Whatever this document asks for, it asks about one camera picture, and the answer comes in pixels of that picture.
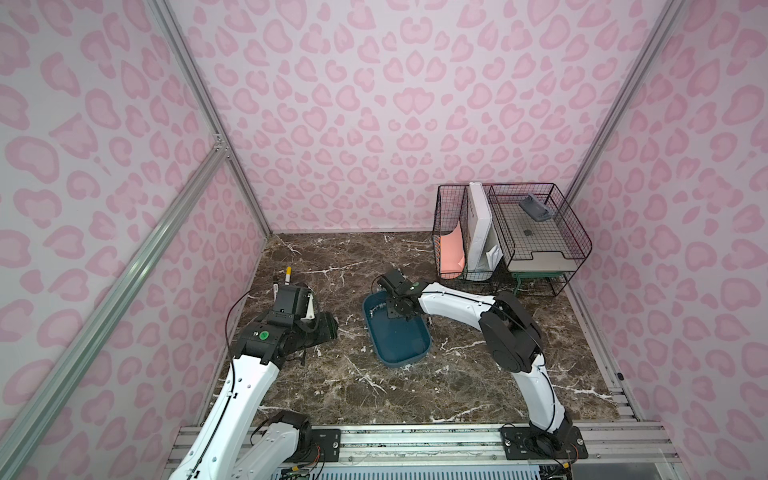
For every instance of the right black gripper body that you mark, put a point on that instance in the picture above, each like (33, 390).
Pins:
(398, 303)

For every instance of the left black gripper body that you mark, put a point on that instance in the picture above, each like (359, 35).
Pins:
(321, 327)

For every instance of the teal plastic storage box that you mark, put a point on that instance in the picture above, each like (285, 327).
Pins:
(396, 341)

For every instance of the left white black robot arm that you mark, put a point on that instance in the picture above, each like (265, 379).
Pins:
(225, 448)

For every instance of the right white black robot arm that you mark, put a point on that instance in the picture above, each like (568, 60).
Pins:
(511, 335)

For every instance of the pink folder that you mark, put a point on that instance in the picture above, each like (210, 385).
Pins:
(452, 257)

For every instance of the green item under tray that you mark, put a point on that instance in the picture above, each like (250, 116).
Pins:
(540, 284)

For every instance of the white binder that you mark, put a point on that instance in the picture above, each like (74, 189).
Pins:
(483, 251)

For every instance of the beige paper tray sheet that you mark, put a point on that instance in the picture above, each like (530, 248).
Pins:
(553, 247)

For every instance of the grey stapler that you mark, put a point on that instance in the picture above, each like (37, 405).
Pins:
(535, 208)

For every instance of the black wire desk organizer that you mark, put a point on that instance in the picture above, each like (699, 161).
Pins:
(450, 210)

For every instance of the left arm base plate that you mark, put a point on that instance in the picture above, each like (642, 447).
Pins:
(321, 444)

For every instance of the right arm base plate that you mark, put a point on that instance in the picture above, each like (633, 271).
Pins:
(531, 443)

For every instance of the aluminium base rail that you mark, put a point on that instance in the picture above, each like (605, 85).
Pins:
(622, 450)

